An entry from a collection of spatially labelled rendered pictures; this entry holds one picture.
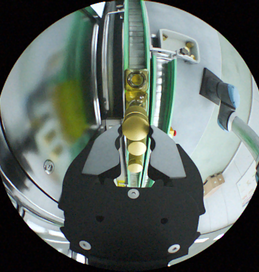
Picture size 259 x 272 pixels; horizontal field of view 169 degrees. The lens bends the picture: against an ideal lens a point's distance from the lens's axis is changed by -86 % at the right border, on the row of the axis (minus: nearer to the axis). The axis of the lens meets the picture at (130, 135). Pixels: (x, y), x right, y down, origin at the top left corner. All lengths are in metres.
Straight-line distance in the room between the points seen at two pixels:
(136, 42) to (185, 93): 0.39
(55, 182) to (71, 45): 0.25
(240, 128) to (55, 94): 0.59
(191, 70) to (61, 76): 0.62
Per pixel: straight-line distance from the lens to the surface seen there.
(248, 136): 0.47
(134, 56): 0.43
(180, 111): 0.63
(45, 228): 0.19
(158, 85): 0.43
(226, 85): 0.58
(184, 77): 0.61
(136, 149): 0.18
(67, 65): 0.21
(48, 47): 0.18
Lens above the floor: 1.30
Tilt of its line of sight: 57 degrees down
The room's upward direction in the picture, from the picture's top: 174 degrees counter-clockwise
